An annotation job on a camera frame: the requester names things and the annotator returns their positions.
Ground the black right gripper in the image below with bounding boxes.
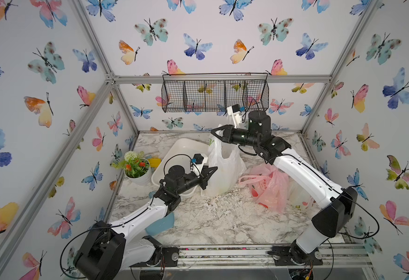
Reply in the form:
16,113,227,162
211,125,263,151

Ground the white lemon print plastic bag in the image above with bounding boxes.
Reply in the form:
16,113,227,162
201,134,246,197

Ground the pink apple print plastic bag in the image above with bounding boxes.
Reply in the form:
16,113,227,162
238,163,289,214

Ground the white cartoon print plastic bag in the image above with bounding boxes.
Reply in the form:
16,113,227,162
288,181,316,211

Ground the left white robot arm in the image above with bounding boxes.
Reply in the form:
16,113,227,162
74,165,217,280

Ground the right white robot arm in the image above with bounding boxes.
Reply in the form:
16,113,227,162
211,110,357,263

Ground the white rectangular fruit tray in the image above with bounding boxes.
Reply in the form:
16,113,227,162
151,138,209,187

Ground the small yellow object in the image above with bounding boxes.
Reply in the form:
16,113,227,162
148,158,162,169

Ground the potted plant white pot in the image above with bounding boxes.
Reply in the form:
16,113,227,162
111,151,152,186

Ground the blue paddle shaped board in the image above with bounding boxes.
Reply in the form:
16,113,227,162
146,212,175,236

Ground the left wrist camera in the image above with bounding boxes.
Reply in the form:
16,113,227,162
190,154,208,176

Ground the black wire mesh basket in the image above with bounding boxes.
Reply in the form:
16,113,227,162
158,72,270,113

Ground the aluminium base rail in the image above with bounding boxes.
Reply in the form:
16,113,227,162
121,243,373,270

